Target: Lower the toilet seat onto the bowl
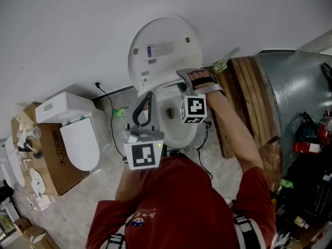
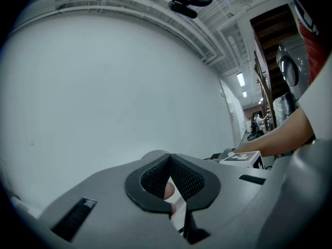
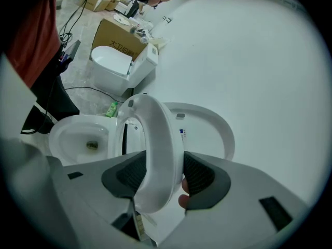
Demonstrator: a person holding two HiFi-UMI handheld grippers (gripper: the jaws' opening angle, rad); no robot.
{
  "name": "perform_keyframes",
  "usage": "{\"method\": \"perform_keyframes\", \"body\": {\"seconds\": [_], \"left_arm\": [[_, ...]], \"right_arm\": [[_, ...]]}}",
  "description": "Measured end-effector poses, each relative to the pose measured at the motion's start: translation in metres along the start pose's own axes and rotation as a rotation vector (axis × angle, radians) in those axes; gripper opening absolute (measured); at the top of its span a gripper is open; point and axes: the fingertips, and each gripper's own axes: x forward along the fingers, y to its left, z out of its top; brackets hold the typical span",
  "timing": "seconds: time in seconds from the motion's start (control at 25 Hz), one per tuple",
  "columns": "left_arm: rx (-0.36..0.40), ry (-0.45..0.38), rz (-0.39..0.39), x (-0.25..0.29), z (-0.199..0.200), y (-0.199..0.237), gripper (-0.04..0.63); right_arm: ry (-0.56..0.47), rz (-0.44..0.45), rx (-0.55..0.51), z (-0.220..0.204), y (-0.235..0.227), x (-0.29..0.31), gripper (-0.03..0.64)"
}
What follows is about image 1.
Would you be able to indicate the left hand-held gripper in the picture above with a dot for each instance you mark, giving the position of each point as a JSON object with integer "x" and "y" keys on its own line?
{"x": 142, "y": 154}

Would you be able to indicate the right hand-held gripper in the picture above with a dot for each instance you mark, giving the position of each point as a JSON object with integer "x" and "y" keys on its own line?
{"x": 193, "y": 108}

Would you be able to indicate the white toilet seat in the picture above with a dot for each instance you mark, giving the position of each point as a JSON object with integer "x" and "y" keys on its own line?
{"x": 147, "y": 91}

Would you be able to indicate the person's left forearm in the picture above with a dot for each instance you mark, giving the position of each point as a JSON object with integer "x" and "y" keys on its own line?
{"x": 127, "y": 188}

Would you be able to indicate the person's right forearm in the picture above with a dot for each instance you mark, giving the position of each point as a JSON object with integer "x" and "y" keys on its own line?
{"x": 233, "y": 133}

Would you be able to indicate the white toilet bowl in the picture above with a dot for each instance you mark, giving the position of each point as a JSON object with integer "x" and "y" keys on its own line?
{"x": 181, "y": 136}

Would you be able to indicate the white boxy toilet closed lid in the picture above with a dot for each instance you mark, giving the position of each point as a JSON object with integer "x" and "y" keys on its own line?
{"x": 80, "y": 149}

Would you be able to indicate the person's left hand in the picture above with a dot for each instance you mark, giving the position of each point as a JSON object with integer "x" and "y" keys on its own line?
{"x": 146, "y": 107}

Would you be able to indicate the person's right hand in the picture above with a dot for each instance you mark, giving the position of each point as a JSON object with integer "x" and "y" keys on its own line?
{"x": 201, "y": 78}

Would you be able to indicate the green labelled detergent bottle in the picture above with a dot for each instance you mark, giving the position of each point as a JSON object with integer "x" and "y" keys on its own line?
{"x": 119, "y": 112}

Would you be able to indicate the pale green cleaning brush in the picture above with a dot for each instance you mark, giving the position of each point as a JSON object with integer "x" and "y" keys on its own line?
{"x": 220, "y": 66}

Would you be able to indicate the person's black trousers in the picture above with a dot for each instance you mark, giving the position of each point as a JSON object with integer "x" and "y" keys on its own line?
{"x": 173, "y": 154}

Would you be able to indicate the stack of wooden planks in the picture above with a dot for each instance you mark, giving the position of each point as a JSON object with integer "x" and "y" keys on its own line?
{"x": 249, "y": 92}

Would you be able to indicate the person's red shirt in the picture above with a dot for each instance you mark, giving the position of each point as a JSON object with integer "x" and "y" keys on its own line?
{"x": 181, "y": 204}

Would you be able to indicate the large brown cardboard box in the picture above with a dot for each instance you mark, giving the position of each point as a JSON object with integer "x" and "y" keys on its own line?
{"x": 59, "y": 175}

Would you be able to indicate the clear plastic bottle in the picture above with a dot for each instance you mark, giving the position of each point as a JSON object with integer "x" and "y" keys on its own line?
{"x": 35, "y": 132}

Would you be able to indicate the black round brush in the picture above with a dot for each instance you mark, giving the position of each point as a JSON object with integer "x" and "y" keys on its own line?
{"x": 38, "y": 155}

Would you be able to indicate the large grey metal tank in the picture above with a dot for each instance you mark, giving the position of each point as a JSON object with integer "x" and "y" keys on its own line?
{"x": 293, "y": 87}

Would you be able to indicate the white packing scraps pile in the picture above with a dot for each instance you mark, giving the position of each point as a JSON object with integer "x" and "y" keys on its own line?
{"x": 23, "y": 131}

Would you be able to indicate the white folded paper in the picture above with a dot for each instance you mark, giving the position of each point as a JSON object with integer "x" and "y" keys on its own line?
{"x": 37, "y": 180}

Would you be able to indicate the small green plastic bottle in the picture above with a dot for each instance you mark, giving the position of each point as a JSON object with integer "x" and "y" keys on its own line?
{"x": 286, "y": 183}

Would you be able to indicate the small cardboard box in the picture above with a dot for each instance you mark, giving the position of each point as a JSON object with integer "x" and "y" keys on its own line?
{"x": 39, "y": 238}
{"x": 23, "y": 223}

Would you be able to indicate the small white bottle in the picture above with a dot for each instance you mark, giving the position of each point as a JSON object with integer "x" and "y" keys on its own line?
{"x": 301, "y": 222}

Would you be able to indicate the short wooden post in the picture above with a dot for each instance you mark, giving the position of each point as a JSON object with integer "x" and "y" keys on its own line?
{"x": 271, "y": 165}

